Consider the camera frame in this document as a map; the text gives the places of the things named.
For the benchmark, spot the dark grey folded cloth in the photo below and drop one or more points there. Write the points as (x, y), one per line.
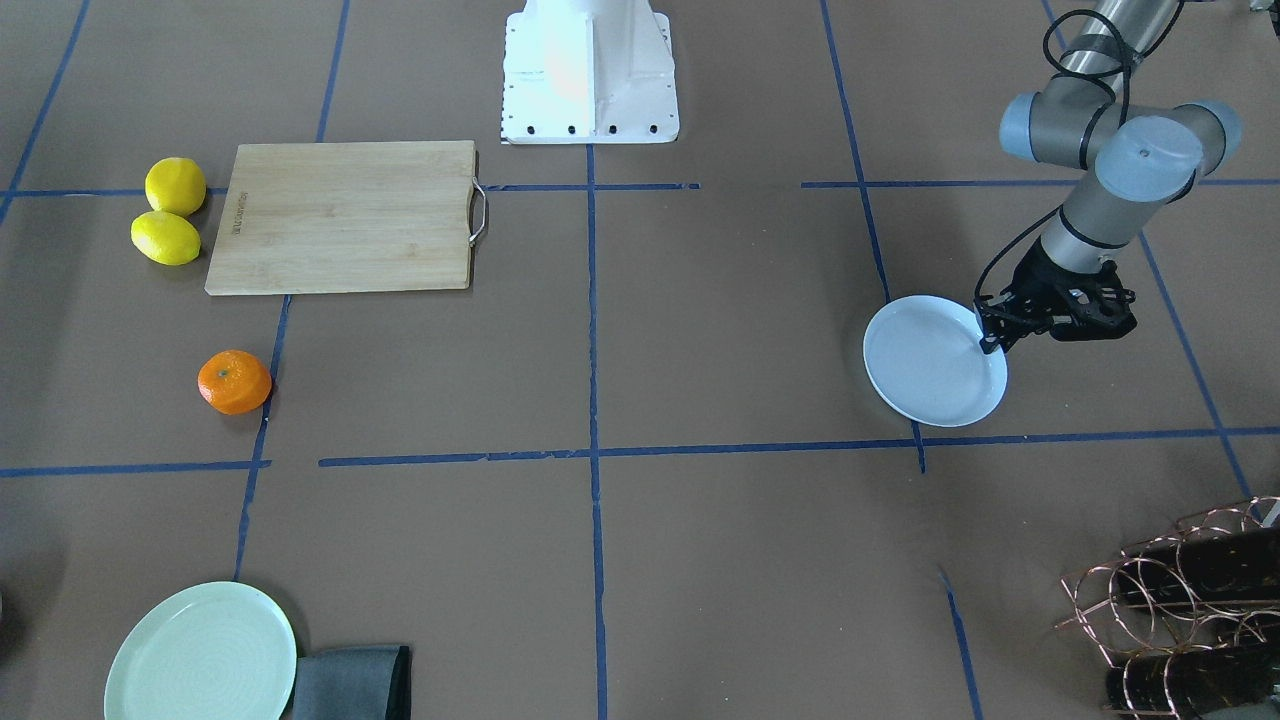
(362, 682)

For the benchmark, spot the orange mandarin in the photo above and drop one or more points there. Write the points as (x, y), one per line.
(234, 382)

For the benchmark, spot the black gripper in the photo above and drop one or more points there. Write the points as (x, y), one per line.
(1034, 282)

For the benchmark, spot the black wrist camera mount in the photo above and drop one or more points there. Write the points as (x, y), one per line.
(1091, 307)

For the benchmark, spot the dark green wine bottle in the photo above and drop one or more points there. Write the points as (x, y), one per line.
(1225, 683)

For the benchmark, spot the yellow lemon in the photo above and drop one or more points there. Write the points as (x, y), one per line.
(175, 185)
(166, 238)

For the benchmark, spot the light green plate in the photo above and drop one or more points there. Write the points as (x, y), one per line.
(218, 650)

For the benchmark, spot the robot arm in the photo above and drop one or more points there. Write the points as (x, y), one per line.
(1134, 161)

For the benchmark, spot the bamboo cutting board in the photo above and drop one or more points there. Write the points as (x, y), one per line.
(355, 217)

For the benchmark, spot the light blue plate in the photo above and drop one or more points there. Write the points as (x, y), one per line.
(922, 354)

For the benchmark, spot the copper wire wine rack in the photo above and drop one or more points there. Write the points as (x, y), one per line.
(1106, 610)

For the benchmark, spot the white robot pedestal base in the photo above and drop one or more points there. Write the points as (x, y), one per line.
(588, 72)

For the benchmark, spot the upper yellow lemon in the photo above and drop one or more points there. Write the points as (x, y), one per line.
(166, 238)

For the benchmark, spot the lower yellow lemon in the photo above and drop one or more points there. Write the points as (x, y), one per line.
(175, 185)

